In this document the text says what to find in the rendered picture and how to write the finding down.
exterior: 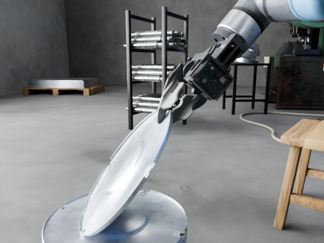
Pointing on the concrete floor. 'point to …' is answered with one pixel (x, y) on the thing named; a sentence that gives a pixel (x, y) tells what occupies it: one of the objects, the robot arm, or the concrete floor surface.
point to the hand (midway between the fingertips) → (162, 118)
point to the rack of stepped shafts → (167, 68)
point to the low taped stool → (306, 129)
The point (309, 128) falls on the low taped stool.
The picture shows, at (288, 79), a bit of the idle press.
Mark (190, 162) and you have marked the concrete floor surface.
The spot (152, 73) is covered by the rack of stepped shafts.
